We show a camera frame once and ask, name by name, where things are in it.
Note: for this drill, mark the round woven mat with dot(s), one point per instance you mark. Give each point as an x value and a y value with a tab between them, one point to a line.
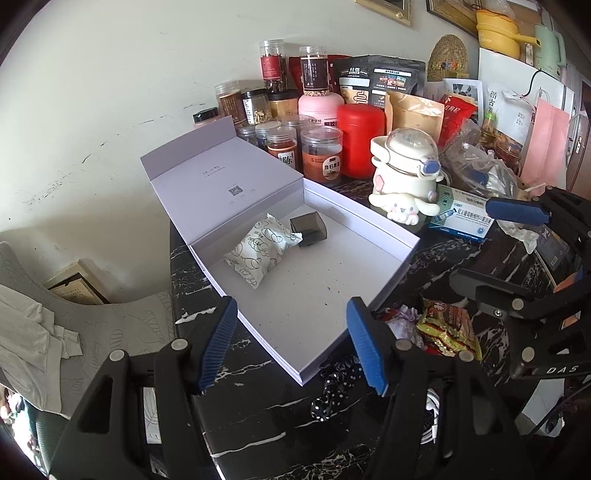
445	55

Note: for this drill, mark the yellow pot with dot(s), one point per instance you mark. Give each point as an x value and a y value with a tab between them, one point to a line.
494	34

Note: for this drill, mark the clear plastic bag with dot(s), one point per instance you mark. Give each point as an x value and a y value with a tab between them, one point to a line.
480	170

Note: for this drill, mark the black flat packet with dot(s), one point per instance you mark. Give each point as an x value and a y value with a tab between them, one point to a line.
551	249

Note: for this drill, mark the white gift box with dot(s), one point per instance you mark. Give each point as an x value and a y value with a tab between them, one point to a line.
304	286

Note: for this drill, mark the tall jar with red label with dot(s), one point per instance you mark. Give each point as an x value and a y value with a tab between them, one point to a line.
272	64

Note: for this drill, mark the small glass bottle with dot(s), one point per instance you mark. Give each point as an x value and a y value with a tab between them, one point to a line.
491	125

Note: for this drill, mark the small grey plastic box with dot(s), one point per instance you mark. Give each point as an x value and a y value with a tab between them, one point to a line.
311	228

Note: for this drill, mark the red printed snack bag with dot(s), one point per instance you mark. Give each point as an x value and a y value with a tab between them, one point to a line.
455	117

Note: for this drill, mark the white cartoon dog cup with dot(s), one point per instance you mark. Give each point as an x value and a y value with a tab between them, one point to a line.
401	184

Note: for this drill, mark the clear jar with orange label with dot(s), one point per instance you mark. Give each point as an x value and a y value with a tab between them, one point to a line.
323	159

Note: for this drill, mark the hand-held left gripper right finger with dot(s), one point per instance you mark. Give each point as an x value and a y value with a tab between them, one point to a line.
367	346

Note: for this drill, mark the leaf patterned chair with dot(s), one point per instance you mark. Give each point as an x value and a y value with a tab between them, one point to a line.
115	323

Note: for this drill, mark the gold foil snack packet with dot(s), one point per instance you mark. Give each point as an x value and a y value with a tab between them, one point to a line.
445	330

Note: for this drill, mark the black lidded pink jar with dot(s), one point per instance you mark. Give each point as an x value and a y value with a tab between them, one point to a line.
205	115

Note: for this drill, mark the white cloth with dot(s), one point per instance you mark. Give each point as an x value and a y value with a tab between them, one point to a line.
27	350

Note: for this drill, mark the black oat bag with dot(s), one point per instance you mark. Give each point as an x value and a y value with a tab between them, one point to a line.
378	78

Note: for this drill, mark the white patterned snack packet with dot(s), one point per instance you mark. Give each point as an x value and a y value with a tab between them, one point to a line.
258	251

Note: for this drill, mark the white printed card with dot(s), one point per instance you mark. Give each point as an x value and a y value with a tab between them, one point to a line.
461	87

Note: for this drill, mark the small clear jar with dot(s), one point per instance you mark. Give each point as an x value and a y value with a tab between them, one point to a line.
247	134
265	129
295	123

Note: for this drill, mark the black polka dot hair bow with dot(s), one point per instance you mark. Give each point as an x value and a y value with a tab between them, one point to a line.
332	392

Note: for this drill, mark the kraft paper bag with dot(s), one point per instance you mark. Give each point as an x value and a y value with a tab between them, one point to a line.
411	115

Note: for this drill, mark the white cabinet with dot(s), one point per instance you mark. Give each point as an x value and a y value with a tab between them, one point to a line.
508	69

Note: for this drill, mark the black lidded jar of nuts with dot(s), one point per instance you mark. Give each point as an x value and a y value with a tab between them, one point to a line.
256	108

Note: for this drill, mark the clear jar with brown contents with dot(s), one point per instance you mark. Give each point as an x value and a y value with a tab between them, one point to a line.
229	104

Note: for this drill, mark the clear jar with red label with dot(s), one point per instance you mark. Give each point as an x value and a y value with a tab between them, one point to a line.
282	152

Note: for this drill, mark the gold picture frame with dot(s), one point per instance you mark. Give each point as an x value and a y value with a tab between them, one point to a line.
392	9

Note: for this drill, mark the pink face mask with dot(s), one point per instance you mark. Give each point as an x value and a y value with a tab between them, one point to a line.
547	138

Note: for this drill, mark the blue and white medicine box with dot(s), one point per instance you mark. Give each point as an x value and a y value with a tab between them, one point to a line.
461	217

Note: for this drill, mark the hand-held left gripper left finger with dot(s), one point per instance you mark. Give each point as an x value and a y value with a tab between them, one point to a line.
216	344

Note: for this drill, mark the pink canister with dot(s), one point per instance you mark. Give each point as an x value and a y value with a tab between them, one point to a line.
318	108

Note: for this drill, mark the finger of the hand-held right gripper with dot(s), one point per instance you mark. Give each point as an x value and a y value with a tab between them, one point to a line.
485	287
517	211

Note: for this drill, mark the dark picture frame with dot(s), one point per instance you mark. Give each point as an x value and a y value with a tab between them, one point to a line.
450	11

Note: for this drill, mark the black lidded yellow jar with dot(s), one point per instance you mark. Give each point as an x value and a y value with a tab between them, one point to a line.
282	105

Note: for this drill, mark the tall jar with dark label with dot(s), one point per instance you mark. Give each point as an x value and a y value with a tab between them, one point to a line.
314	69

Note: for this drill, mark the pale green kettle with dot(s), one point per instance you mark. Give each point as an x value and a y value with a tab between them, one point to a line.
549	50

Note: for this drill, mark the brown wooden door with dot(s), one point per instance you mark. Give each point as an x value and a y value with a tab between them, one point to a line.
582	161

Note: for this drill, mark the purple tassel ornament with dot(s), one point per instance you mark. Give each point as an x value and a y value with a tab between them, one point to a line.
401	319

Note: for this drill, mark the crumpled white tissue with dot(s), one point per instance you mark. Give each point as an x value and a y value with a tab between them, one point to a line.
521	235

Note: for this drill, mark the red canister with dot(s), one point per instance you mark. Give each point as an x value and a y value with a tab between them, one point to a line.
360	143

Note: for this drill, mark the white paper bag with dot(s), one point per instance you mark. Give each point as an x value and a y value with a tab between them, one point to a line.
508	115

